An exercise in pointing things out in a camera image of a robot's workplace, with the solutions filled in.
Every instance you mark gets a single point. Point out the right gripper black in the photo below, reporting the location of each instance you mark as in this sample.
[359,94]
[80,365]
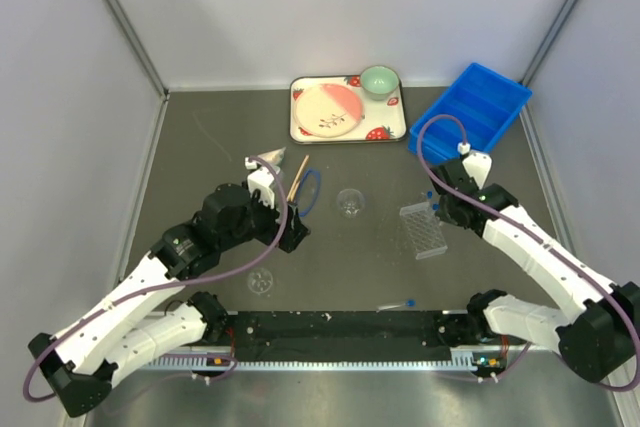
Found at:
[442,214]

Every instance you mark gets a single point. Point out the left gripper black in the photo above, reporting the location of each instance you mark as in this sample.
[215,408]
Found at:
[294,229]

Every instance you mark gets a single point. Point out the clear test tube rack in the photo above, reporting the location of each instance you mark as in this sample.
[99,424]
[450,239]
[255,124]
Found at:
[423,230]

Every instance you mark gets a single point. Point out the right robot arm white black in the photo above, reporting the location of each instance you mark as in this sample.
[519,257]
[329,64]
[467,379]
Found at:
[594,324]

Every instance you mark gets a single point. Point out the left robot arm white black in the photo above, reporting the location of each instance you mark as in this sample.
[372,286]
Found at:
[85,361]

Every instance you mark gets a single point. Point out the wooden tweezers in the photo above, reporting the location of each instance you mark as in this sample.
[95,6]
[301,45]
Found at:
[297,179]

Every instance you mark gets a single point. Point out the clear glass flask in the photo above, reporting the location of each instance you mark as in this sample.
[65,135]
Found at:
[350,203]

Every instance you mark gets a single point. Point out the plastic bag with contents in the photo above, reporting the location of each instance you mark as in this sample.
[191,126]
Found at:
[274,157]

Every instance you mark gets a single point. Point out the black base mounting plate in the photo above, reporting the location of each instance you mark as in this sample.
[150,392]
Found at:
[348,336]

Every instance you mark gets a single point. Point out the blue plastic bin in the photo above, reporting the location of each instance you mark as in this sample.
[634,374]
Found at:
[484,101]

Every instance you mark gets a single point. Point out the pink cream plate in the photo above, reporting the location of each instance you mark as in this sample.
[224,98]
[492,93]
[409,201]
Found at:
[327,110]

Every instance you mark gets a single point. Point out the strawberry pattern tray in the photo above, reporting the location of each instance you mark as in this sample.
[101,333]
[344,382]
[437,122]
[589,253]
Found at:
[383,120]

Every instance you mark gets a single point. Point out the green ceramic bowl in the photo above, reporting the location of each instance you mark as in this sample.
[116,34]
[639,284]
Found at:
[379,82]

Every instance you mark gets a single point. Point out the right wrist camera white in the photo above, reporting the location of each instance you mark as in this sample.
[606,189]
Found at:
[477,164]

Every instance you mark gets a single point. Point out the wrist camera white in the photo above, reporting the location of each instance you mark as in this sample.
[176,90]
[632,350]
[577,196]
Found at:
[261,180]
[477,164]

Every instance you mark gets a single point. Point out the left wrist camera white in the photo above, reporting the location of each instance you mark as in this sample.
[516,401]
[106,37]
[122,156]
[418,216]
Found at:
[261,180]

